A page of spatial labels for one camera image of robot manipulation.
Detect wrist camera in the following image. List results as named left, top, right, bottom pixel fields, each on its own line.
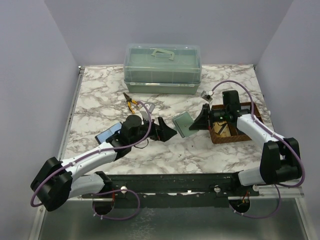
left=139, top=102, right=156, bottom=120
left=200, top=90, right=214, bottom=107

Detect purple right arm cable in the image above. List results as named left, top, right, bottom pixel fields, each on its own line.
left=211, top=80, right=306, bottom=219

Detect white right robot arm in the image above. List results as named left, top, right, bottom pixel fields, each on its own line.
left=189, top=90, right=302, bottom=186

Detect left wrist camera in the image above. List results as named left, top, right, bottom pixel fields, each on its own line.
left=139, top=102, right=156, bottom=120

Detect light green card holder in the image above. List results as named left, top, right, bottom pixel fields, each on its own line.
left=172, top=112, right=198, bottom=138

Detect green clear-lid storage box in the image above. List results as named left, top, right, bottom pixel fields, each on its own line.
left=123, top=43, right=202, bottom=95

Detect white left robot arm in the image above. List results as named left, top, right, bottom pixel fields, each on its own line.
left=30, top=114, right=177, bottom=212

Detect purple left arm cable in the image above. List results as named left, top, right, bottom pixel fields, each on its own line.
left=30, top=100, right=153, bottom=221

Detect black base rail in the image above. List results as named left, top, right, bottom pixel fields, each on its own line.
left=92, top=172, right=261, bottom=210

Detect yellow handled pliers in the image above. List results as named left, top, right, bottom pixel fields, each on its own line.
left=123, top=92, right=141, bottom=114

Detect brown woven basket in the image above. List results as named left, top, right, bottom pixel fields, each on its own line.
left=209, top=102, right=263, bottom=144

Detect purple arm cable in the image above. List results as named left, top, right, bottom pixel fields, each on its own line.
left=30, top=100, right=153, bottom=221
left=211, top=80, right=306, bottom=219

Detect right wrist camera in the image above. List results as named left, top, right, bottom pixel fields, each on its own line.
left=200, top=90, right=214, bottom=107

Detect aluminium frame rail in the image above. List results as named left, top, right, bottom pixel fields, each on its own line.
left=56, top=66, right=86, bottom=161

